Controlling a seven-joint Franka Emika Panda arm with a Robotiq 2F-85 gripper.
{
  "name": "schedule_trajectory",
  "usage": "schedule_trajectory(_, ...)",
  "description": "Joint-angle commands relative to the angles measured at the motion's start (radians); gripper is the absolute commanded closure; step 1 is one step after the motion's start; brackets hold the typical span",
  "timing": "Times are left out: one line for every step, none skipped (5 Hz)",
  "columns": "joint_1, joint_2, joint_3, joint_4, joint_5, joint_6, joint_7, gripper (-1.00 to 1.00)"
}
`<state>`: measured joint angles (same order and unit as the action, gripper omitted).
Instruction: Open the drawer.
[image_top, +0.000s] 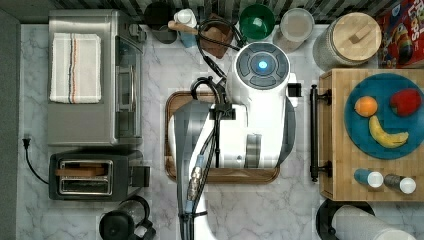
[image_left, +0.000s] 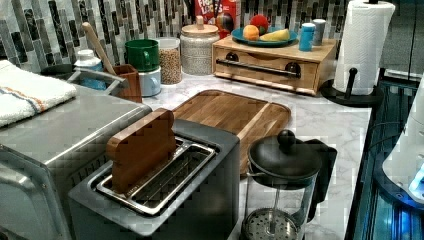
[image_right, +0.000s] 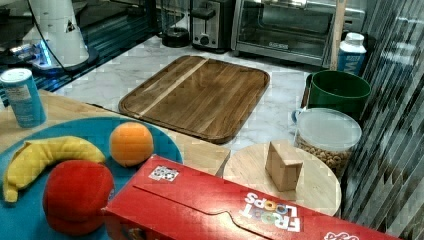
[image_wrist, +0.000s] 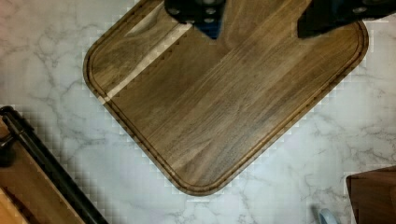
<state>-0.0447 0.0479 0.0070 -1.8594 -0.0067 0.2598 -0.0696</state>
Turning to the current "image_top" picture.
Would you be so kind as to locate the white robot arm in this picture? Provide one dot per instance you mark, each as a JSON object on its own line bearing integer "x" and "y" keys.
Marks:
{"x": 244, "y": 121}

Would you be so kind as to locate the wooden drawer cabinet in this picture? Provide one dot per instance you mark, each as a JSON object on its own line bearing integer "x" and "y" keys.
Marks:
{"x": 345, "y": 141}

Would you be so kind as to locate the wooden tray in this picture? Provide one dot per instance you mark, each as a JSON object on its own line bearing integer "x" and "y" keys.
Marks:
{"x": 216, "y": 175}

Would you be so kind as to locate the brown knife block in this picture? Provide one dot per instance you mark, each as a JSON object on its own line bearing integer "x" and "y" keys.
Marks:
{"x": 219, "y": 33}

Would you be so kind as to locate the blue white bottle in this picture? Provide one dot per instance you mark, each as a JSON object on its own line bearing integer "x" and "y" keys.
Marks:
{"x": 187, "y": 18}

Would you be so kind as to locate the green bowl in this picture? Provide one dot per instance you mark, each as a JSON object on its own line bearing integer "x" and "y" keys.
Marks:
{"x": 256, "y": 22}

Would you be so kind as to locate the black cup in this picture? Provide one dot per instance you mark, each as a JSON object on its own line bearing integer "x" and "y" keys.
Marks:
{"x": 156, "y": 16}

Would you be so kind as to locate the clear cereal container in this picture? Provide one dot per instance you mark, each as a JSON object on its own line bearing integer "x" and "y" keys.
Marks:
{"x": 294, "y": 29}

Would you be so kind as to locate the black coffee press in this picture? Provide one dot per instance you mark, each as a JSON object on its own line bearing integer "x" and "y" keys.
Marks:
{"x": 129, "y": 221}

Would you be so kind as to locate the stainless toaster oven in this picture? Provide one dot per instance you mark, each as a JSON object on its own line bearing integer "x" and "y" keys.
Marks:
{"x": 116, "y": 119}

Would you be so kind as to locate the striped white dish towel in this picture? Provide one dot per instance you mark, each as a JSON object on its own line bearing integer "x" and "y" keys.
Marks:
{"x": 76, "y": 68}

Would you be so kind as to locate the black toaster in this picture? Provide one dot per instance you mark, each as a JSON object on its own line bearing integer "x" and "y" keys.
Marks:
{"x": 97, "y": 175}

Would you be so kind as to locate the orange fruit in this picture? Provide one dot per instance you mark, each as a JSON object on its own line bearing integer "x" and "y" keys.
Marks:
{"x": 366, "y": 106}

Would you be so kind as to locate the jar with wooden lid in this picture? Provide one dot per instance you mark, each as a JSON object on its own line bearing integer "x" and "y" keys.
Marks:
{"x": 349, "y": 41}

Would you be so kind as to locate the blue plate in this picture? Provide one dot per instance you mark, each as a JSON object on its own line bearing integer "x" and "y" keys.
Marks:
{"x": 381, "y": 87}

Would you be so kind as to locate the paper towel roll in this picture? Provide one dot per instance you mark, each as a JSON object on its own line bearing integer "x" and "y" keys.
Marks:
{"x": 350, "y": 220}

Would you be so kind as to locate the blue salt shaker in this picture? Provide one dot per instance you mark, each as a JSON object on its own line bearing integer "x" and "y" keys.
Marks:
{"x": 370, "y": 178}

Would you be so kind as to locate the yellow banana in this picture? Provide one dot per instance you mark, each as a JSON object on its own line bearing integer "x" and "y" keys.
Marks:
{"x": 387, "y": 140}

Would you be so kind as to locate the red apple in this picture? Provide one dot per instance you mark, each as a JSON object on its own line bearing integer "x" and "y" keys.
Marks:
{"x": 405, "y": 102}

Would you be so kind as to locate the grey pepper shaker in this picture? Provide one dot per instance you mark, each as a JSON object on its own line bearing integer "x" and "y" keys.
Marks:
{"x": 403, "y": 184}

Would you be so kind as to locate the Froot Loops cereal box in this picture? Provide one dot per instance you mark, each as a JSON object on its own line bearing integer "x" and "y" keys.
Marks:
{"x": 402, "y": 43}

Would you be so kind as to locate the wooden utensil handle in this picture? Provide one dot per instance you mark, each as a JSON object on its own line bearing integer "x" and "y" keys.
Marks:
{"x": 182, "y": 28}

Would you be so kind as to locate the black drawer handle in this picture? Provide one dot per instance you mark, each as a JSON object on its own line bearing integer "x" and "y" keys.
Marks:
{"x": 315, "y": 97}

